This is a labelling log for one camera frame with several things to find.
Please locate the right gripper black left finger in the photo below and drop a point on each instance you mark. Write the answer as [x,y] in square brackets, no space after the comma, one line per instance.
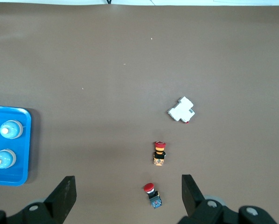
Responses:
[60,200]

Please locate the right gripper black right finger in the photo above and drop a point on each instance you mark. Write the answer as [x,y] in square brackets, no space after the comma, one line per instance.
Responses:
[193,203]

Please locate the blue dome bell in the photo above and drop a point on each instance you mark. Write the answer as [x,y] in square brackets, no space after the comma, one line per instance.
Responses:
[3,159]
[10,129]

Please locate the blue plastic tray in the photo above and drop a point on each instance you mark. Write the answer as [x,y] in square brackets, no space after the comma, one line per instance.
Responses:
[23,149]

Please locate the red button blue grey base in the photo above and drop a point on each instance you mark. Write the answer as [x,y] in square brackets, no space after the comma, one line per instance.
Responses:
[153,196]

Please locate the red button orange yellow base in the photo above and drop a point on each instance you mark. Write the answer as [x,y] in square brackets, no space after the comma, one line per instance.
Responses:
[159,155]

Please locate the white circuit breaker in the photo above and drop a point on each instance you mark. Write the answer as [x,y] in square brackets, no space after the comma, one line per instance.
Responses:
[181,110]

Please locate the brown table mat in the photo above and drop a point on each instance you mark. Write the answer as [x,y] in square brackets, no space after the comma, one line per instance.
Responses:
[106,70]

